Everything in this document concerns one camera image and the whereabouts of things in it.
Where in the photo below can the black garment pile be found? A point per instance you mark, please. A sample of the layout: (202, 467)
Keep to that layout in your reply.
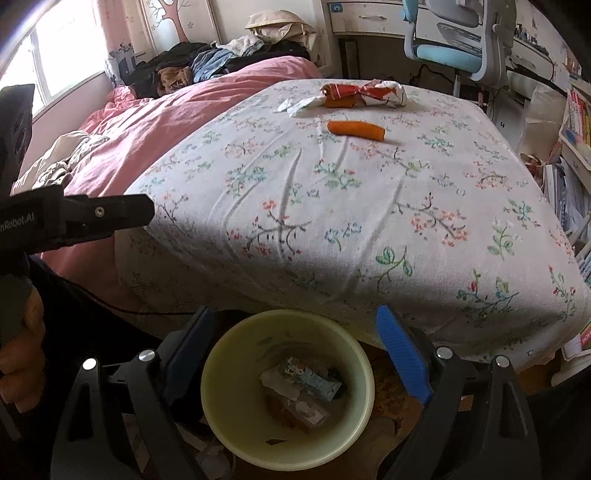
(157, 64)

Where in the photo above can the clear plastic wrapper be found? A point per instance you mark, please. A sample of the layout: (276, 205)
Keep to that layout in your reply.
(305, 411)

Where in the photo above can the floral bedsheet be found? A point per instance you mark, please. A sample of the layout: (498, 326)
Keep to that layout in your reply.
(323, 207)

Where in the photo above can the beige striped cloth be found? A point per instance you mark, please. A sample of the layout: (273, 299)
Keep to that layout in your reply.
(64, 157)

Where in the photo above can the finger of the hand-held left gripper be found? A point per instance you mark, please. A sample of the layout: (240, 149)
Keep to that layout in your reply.
(115, 214)

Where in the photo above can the brown garment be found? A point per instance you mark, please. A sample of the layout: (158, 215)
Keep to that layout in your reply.
(174, 78)

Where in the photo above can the small white tissue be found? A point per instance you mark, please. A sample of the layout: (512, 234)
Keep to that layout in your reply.
(300, 106)

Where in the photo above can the person's left hand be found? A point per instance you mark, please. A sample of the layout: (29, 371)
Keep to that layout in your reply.
(18, 369)

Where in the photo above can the window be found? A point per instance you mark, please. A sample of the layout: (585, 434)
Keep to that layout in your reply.
(60, 50)

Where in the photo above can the cream plastic bin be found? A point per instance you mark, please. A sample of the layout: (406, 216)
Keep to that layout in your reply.
(231, 415)

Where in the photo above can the red snack wrapper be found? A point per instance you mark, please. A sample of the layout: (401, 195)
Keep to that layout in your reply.
(364, 92)

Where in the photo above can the white towel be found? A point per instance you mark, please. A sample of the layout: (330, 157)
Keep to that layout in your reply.
(242, 46)

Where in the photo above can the blue grey desk chair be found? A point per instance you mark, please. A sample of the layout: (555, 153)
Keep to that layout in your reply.
(455, 41)

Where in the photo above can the pink blanket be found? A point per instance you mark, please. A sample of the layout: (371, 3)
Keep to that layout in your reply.
(184, 110)

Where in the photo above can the light blue snack packet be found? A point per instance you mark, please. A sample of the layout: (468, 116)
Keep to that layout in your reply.
(314, 379)

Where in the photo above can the person's black clothing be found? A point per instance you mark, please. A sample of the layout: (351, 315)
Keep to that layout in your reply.
(92, 332)

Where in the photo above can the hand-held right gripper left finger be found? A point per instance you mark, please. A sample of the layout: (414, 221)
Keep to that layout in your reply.
(194, 344)

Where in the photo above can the white bookshelf with books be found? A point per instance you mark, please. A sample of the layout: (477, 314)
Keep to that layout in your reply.
(575, 138)

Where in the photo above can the white plastic bag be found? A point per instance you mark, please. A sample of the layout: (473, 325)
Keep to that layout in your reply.
(542, 124)

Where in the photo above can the pink curtain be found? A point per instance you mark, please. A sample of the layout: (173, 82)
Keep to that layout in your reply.
(122, 41)

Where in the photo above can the blue denim garment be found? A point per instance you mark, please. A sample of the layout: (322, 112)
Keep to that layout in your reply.
(212, 62)

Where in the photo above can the white paper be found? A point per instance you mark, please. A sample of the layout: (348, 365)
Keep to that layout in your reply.
(277, 385)

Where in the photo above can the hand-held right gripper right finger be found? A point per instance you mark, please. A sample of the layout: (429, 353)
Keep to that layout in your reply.
(400, 350)

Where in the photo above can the orange snack wrapper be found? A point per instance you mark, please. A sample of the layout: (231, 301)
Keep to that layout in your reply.
(355, 129)

